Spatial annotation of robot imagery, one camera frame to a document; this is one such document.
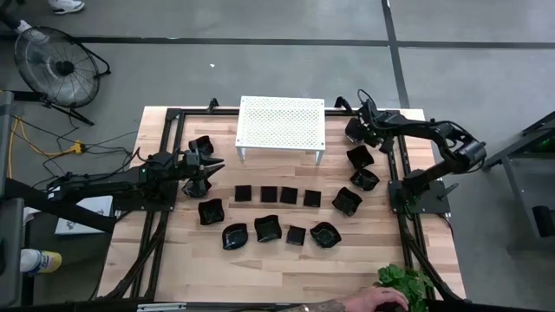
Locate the person's hand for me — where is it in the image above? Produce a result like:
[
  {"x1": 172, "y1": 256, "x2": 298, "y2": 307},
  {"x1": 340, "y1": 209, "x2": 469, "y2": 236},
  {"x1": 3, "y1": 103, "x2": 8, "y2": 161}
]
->
[{"x1": 342, "y1": 285, "x2": 409, "y2": 312}]

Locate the person's white shoe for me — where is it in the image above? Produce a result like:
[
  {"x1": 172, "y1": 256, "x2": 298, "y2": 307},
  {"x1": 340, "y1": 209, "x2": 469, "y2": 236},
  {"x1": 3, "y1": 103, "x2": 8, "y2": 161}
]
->
[
  {"x1": 47, "y1": 0, "x2": 86, "y2": 16},
  {"x1": 15, "y1": 19, "x2": 49, "y2": 44}
]

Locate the yellow cable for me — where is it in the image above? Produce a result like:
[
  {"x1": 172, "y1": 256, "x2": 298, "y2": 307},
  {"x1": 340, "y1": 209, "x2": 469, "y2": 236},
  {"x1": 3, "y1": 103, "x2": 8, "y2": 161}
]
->
[{"x1": 6, "y1": 115, "x2": 87, "y2": 179}]

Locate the black metal stand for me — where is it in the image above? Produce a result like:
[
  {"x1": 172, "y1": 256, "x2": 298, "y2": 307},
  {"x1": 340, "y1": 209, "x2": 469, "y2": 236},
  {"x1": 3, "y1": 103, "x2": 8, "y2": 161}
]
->
[{"x1": 478, "y1": 110, "x2": 555, "y2": 255}]

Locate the person's leg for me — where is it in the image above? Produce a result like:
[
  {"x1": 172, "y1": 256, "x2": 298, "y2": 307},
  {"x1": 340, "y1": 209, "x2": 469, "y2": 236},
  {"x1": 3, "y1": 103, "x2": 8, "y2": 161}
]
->
[{"x1": 0, "y1": 6, "x2": 23, "y2": 31}]

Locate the black floor fan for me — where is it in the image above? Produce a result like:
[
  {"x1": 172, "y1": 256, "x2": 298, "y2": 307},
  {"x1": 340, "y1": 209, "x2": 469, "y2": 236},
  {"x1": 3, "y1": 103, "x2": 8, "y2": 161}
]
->
[{"x1": 12, "y1": 25, "x2": 113, "y2": 127}]

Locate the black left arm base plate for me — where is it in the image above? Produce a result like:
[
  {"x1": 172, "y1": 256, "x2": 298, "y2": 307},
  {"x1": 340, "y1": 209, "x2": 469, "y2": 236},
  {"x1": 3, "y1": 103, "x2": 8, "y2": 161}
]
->
[{"x1": 113, "y1": 180, "x2": 180, "y2": 212}]

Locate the silver metal bracket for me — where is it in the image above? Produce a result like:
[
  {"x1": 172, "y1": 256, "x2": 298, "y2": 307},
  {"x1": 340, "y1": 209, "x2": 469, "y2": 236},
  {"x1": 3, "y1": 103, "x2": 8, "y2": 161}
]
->
[{"x1": 136, "y1": 302, "x2": 187, "y2": 312}]

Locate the grey cabinet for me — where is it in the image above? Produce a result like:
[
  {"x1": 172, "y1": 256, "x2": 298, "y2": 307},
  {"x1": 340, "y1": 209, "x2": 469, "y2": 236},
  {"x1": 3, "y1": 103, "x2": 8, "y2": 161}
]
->
[{"x1": 0, "y1": 197, "x2": 26, "y2": 308}]

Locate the green leafy plant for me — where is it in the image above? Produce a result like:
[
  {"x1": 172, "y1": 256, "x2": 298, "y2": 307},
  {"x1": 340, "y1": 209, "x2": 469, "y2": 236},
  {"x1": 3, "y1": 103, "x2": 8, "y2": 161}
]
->
[{"x1": 372, "y1": 263, "x2": 434, "y2": 312}]

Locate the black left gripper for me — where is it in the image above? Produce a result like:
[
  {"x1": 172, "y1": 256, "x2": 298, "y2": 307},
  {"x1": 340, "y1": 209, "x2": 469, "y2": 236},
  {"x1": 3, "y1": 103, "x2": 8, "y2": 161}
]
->
[{"x1": 175, "y1": 149, "x2": 226, "y2": 183}]

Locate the white printed box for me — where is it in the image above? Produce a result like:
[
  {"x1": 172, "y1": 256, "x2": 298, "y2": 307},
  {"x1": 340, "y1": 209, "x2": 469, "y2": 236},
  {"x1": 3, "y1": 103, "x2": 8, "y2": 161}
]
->
[{"x1": 55, "y1": 195, "x2": 114, "y2": 236}]

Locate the yellow and white canister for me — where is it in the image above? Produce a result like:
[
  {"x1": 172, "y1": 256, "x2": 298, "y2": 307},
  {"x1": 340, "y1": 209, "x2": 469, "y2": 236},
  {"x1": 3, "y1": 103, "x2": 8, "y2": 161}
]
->
[{"x1": 19, "y1": 248, "x2": 62, "y2": 275}]

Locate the black diagonal beam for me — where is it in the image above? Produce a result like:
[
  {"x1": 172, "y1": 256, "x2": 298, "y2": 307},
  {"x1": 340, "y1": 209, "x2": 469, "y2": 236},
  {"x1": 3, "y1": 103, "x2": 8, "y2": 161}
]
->
[{"x1": 0, "y1": 177, "x2": 118, "y2": 235}]

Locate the white perforated metal shelf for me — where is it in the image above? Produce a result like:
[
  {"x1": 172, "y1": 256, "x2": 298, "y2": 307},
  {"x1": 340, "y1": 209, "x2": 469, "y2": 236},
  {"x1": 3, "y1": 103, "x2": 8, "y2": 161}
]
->
[{"x1": 234, "y1": 94, "x2": 327, "y2": 166}]

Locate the black floor cable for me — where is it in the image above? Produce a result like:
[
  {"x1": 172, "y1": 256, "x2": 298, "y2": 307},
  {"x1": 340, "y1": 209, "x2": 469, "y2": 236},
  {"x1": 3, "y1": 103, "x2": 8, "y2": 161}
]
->
[{"x1": 84, "y1": 129, "x2": 140, "y2": 158}]

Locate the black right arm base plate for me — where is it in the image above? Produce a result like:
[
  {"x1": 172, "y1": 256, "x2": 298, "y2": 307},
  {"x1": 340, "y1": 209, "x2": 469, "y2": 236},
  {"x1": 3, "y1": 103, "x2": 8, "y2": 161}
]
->
[{"x1": 388, "y1": 179, "x2": 460, "y2": 214}]

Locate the grey equipment panel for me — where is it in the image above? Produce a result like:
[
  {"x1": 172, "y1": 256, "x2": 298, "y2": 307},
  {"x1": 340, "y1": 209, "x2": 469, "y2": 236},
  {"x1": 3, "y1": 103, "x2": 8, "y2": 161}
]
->
[{"x1": 0, "y1": 89, "x2": 16, "y2": 197}]

